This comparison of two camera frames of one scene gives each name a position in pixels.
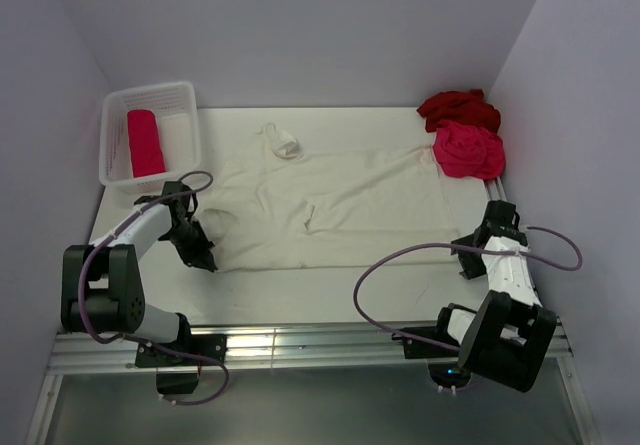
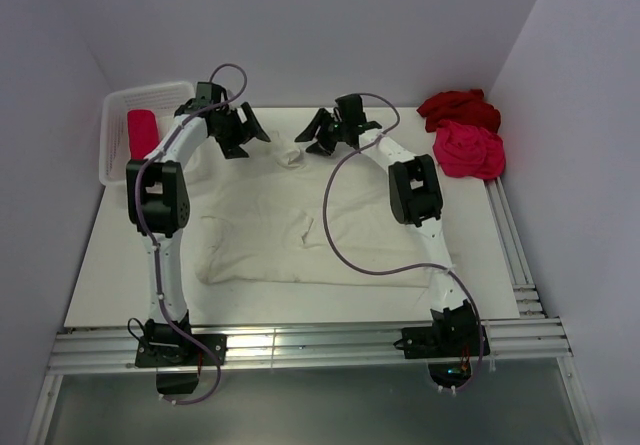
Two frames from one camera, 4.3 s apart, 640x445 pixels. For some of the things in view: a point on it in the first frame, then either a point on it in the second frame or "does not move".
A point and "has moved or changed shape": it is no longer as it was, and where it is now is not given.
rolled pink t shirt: x=147 y=152 does not move
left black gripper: x=200 y=256 to x=232 y=148
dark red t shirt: x=470 y=107 does not move
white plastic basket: x=175 y=112 does not move
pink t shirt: x=464 y=151 does not move
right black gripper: x=471 y=268 to x=308 y=134
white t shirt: x=275 y=204 has moved or changed shape
